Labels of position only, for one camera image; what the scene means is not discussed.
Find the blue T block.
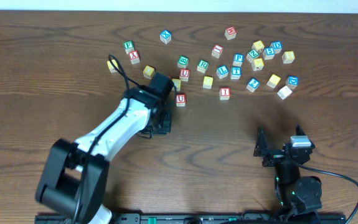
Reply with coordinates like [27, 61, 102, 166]
[230, 67, 242, 80]

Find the red block top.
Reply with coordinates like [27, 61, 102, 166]
[225, 27, 237, 40]

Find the blue d block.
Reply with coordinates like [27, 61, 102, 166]
[286, 75, 299, 90]
[270, 41, 283, 54]

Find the blue X block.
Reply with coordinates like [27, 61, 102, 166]
[160, 30, 172, 44]

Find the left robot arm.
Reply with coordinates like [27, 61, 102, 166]
[35, 73, 174, 223]

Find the blue 2 block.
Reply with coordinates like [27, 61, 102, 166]
[247, 78, 260, 92]

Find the yellow block far left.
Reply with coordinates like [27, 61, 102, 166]
[107, 59, 119, 73]

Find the green R block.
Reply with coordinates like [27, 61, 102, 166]
[197, 60, 209, 73]

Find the green Z block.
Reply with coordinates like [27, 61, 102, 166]
[246, 49, 260, 63]

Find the blue D block upper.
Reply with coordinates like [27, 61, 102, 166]
[270, 41, 283, 54]

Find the red U block upper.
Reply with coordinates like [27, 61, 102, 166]
[179, 69, 190, 82]

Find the blue D block lower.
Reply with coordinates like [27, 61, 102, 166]
[286, 75, 299, 90]

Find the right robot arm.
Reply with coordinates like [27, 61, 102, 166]
[253, 126, 322, 221]

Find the green F block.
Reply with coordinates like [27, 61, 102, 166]
[123, 40, 135, 54]

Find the yellow block top right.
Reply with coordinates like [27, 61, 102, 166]
[252, 40, 265, 53]

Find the red i block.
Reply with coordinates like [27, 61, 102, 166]
[219, 87, 231, 100]
[211, 44, 224, 58]

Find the yellow 8 block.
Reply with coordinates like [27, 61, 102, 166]
[282, 51, 295, 64]

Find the red u block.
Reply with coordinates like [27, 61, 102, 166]
[176, 94, 186, 107]
[179, 69, 190, 82]

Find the red I block upper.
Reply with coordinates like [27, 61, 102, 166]
[211, 44, 224, 58]

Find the blue 5 block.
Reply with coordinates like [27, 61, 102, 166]
[263, 47, 275, 60]

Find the blue P block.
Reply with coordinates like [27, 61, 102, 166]
[233, 54, 244, 67]

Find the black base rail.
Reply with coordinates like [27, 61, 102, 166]
[34, 212, 347, 224]

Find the red Y block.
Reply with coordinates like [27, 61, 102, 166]
[129, 50, 140, 64]

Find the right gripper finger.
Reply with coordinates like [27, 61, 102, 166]
[296, 125, 315, 149]
[253, 128, 268, 157]

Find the blue L block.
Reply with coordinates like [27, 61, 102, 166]
[216, 65, 229, 79]

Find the red U block lower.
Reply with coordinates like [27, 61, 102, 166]
[176, 94, 186, 107]

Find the plain yellow block centre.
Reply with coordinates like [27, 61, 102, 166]
[203, 76, 214, 89]

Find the green B block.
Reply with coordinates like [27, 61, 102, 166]
[177, 55, 189, 69]

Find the red I block lower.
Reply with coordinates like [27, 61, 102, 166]
[219, 87, 231, 100]

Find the yellow block beside E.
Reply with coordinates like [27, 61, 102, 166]
[172, 78, 181, 91]

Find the white block right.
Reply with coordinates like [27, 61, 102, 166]
[277, 86, 292, 100]

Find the yellow block below Z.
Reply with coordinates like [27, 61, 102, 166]
[252, 58, 264, 71]

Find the yellow O block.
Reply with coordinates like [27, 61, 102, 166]
[143, 65, 156, 79]

